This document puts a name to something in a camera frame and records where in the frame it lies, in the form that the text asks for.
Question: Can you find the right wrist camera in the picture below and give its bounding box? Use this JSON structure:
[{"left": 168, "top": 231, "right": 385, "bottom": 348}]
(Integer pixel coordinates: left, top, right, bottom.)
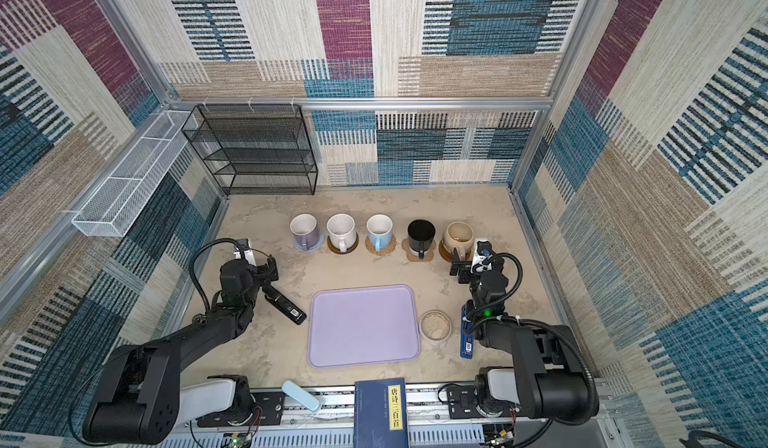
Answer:
[{"left": 471, "top": 238, "right": 494, "bottom": 273}]

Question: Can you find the black mug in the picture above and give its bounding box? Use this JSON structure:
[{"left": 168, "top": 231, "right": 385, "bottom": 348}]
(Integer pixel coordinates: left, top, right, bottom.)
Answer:
[{"left": 407, "top": 219, "right": 436, "bottom": 259}]

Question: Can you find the black wire shelf rack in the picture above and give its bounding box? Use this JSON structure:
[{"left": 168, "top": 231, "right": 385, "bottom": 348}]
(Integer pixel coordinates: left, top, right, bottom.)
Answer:
[{"left": 182, "top": 104, "right": 319, "bottom": 196}]

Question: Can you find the dark blue book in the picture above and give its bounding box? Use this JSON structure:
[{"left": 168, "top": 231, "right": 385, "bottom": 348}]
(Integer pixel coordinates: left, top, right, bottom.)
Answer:
[{"left": 353, "top": 378, "right": 409, "bottom": 448}]

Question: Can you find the beige ceramic mug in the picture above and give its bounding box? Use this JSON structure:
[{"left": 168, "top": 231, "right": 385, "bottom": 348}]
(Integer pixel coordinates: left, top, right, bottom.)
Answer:
[{"left": 442, "top": 221, "right": 475, "bottom": 255}]

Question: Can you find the white mug blue handle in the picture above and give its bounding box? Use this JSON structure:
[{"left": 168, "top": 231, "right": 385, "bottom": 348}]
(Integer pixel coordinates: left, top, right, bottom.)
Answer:
[{"left": 366, "top": 214, "right": 394, "bottom": 252}]

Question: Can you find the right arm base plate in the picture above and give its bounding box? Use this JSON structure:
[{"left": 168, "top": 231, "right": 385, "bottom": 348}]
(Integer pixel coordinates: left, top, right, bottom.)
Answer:
[{"left": 437, "top": 383, "right": 527, "bottom": 419}]

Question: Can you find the white mug purple outside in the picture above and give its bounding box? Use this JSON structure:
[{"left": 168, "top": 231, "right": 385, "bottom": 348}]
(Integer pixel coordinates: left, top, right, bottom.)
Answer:
[{"left": 289, "top": 213, "right": 321, "bottom": 246}]

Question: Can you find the white ceramic mug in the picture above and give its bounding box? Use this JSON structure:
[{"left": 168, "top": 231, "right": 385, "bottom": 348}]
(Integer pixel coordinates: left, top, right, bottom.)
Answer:
[{"left": 326, "top": 213, "right": 357, "bottom": 252}]

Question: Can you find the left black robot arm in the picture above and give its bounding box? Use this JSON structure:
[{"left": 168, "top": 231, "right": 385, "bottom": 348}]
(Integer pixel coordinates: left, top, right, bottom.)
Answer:
[{"left": 67, "top": 238, "right": 278, "bottom": 447}]

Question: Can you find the brown wooden round coaster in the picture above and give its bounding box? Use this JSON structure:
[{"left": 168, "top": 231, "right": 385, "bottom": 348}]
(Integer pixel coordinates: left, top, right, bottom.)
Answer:
[{"left": 326, "top": 235, "right": 359, "bottom": 255}]

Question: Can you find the grey-blue woven round coaster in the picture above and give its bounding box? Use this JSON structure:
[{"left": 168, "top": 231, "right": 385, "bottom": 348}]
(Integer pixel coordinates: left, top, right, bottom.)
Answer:
[{"left": 294, "top": 236, "right": 326, "bottom": 252}]

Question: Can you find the purple serving tray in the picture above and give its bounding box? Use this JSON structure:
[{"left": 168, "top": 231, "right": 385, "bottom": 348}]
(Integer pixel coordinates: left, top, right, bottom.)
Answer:
[{"left": 308, "top": 284, "right": 421, "bottom": 369}]

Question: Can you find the dark brown round coaster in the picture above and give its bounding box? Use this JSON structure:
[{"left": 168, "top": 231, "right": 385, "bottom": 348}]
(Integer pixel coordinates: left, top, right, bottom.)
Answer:
[{"left": 439, "top": 239, "right": 466, "bottom": 263}]

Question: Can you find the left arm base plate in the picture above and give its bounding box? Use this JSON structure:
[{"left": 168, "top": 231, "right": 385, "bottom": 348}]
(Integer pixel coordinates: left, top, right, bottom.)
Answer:
[{"left": 196, "top": 391, "right": 285, "bottom": 428}]

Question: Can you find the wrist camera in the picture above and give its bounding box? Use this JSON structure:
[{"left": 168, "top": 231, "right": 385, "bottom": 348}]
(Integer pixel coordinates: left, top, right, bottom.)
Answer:
[
  {"left": 234, "top": 238, "right": 256, "bottom": 265},
  {"left": 471, "top": 238, "right": 494, "bottom": 273}
]

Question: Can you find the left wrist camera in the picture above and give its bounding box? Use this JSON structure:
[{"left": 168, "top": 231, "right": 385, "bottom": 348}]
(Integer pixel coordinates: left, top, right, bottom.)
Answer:
[{"left": 234, "top": 238, "right": 256, "bottom": 265}]

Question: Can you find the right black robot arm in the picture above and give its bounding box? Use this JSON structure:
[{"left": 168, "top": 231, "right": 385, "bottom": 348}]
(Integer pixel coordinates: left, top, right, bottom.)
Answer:
[{"left": 450, "top": 242, "right": 600, "bottom": 426}]

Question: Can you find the black remote control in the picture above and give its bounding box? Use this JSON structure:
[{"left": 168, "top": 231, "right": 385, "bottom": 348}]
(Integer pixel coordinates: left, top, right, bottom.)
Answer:
[{"left": 262, "top": 284, "right": 307, "bottom": 325}]

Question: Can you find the woven rattan round coaster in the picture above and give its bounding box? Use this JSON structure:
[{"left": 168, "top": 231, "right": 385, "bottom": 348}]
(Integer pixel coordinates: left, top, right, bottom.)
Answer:
[{"left": 365, "top": 237, "right": 397, "bottom": 256}]

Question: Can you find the white wire mesh basket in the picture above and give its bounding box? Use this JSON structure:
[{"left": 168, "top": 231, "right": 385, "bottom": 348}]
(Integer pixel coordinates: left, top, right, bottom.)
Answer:
[{"left": 72, "top": 110, "right": 189, "bottom": 238}]

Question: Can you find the brown flower-shaped coaster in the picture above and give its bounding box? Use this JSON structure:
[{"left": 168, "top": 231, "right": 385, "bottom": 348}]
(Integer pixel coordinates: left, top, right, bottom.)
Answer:
[{"left": 401, "top": 239, "right": 436, "bottom": 263}]

